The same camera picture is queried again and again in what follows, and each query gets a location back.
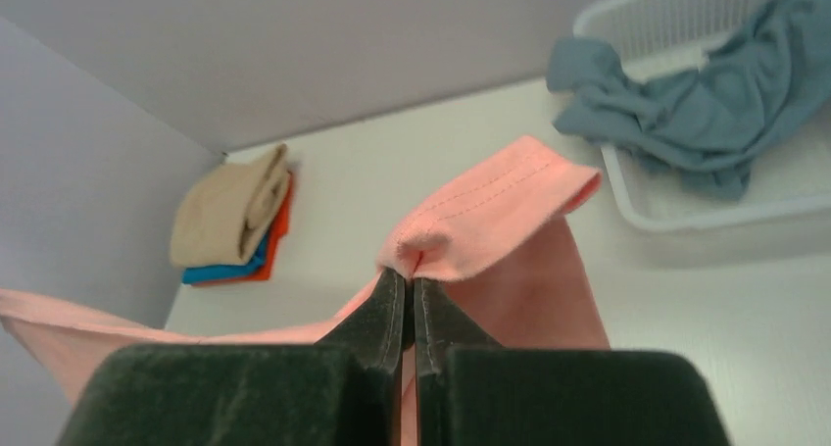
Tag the beige folded t-shirt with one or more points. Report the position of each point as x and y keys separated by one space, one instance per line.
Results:
x=224 y=216

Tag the blue folded t-shirt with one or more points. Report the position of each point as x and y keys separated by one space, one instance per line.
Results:
x=222 y=272

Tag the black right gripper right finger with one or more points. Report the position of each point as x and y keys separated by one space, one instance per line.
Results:
x=471 y=390

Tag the pink t-shirt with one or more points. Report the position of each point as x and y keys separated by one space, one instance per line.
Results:
x=495 y=238

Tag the orange folded t-shirt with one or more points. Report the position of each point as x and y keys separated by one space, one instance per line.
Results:
x=279 y=227

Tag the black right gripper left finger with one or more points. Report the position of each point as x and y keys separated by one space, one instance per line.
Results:
x=342 y=390

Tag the grey-blue t-shirt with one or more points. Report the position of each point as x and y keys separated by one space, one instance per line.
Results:
x=755 y=91

